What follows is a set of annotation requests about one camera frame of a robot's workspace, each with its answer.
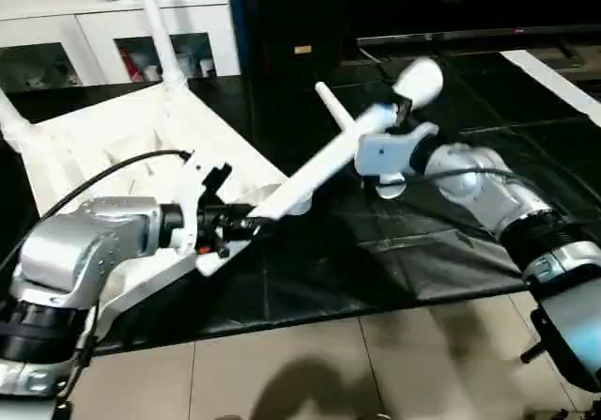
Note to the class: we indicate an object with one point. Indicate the white plastic table leg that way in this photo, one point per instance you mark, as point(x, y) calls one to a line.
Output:
point(161, 25)
point(319, 171)
point(333, 105)
point(14, 124)

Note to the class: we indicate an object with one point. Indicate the white plastic table top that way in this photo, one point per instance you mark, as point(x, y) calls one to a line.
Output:
point(113, 147)

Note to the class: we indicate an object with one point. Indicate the small tan block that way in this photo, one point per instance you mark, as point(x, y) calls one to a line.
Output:
point(302, 50)

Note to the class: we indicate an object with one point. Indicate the black work mat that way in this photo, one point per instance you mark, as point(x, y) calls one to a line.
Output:
point(451, 251)

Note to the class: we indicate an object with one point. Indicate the white edge strip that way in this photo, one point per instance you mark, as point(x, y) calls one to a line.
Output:
point(554, 82)

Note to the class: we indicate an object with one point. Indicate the red bottle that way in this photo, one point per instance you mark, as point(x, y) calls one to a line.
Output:
point(128, 63)

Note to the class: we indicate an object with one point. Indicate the white glass-door cabinet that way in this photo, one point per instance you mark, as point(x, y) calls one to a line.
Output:
point(56, 16)

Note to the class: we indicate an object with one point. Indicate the black metal rail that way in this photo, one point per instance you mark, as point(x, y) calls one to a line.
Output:
point(470, 37)

